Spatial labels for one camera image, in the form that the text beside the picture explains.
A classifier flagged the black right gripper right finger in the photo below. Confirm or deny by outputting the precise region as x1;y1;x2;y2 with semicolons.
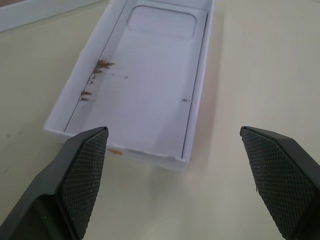
239;125;320;240

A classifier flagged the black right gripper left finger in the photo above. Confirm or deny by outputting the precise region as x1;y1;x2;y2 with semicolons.
0;126;110;240

